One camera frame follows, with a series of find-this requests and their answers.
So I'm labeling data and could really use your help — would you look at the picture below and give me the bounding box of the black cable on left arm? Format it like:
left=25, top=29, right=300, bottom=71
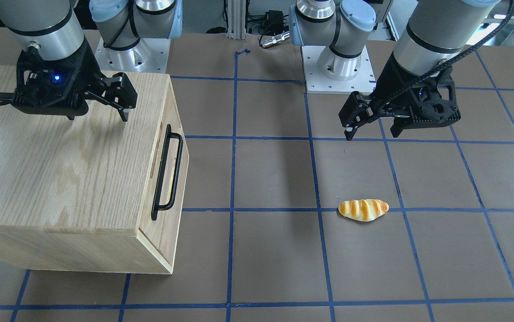
left=375, top=0, right=514, bottom=112

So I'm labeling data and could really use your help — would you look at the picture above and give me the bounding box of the aluminium frame post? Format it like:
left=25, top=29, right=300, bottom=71
left=226, top=0, right=247, bottom=41

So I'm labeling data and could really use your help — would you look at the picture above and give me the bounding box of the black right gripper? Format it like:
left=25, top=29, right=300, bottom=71
left=11, top=45, right=138, bottom=122

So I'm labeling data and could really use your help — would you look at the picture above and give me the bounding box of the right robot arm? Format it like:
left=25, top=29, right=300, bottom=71
left=0, top=0, right=183, bottom=122

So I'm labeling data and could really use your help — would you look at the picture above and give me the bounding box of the wooden drawer cabinet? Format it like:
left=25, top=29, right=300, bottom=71
left=0, top=72, right=167, bottom=273

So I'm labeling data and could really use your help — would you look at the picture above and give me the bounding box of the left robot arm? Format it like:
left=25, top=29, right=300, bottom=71
left=289, top=0, right=514, bottom=140

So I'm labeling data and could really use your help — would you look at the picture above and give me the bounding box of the toy bread roll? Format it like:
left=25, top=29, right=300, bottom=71
left=337, top=199, right=390, bottom=222

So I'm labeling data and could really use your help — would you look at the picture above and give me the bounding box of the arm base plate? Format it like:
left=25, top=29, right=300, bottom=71
left=302, top=46, right=377, bottom=94
left=95, top=38, right=171, bottom=74

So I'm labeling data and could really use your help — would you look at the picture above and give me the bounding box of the black drawer handle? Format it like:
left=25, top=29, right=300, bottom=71
left=151, top=124, right=183, bottom=221

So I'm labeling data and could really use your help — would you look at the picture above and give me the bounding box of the wooden drawer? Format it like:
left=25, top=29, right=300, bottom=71
left=139, top=75, right=189, bottom=275

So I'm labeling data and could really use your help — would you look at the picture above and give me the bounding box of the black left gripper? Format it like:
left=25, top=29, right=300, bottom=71
left=339, top=54, right=461, bottom=141

